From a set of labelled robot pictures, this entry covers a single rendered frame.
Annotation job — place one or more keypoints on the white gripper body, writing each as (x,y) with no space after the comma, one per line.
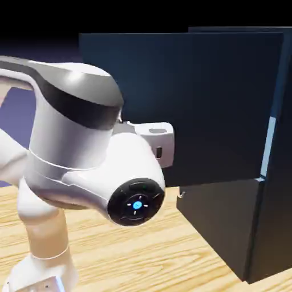
(163,141)

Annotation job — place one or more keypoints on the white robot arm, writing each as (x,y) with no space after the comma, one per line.
(68,141)

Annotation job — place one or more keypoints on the large dark blue cabinet door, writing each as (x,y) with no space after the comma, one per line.
(205,91)

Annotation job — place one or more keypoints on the small dark blue cabinet door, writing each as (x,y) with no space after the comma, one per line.
(223,223)

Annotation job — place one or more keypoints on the dark blue cabinet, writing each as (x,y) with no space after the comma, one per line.
(279,228)

